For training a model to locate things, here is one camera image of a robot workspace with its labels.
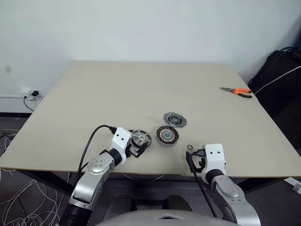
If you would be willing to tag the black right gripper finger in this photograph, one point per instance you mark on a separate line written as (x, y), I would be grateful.
(189, 160)
(194, 164)

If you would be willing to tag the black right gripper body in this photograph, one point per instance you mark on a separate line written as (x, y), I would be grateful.
(200, 164)

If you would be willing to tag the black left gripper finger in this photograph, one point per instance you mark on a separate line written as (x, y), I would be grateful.
(144, 150)
(132, 130)

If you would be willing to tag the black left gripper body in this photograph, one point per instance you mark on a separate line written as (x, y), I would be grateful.
(132, 151)

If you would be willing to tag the grey round motor cover plate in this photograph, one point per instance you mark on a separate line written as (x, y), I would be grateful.
(175, 120)

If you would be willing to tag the motor stator with copper coils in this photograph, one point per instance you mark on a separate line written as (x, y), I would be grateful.
(167, 136)

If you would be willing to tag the grey robot torso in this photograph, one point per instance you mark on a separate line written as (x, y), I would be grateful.
(160, 219)

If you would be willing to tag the white power strip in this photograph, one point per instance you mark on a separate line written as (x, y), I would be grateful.
(294, 183)

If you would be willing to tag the black power adapter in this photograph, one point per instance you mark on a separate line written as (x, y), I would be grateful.
(35, 93)

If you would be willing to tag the black bag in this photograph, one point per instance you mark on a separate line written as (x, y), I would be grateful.
(279, 94)

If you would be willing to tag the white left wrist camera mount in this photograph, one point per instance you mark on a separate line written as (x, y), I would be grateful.
(121, 140)

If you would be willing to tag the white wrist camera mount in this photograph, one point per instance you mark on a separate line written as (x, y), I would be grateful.
(215, 157)
(121, 140)

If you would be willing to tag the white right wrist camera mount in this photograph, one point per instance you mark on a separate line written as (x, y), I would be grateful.
(215, 157)

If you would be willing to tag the black table frame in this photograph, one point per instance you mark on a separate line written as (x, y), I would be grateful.
(54, 182)

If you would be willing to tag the wall power adapter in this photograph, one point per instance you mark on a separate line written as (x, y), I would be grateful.
(29, 93)

